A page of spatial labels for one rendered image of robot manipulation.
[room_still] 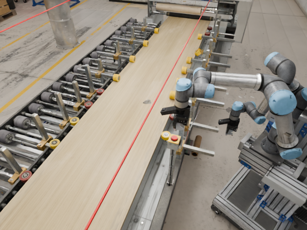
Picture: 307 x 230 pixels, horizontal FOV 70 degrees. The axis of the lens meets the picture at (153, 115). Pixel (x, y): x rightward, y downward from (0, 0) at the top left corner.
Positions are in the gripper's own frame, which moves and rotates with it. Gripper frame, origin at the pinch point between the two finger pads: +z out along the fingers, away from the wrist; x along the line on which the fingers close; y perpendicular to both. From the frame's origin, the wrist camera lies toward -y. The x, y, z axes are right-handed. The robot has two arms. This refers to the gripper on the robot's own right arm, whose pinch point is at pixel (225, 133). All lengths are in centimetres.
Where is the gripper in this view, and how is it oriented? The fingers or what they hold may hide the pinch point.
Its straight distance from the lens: 207.0
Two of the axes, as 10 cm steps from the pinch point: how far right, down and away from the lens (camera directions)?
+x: 3.2, -6.4, 7.0
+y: 9.5, 2.2, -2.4
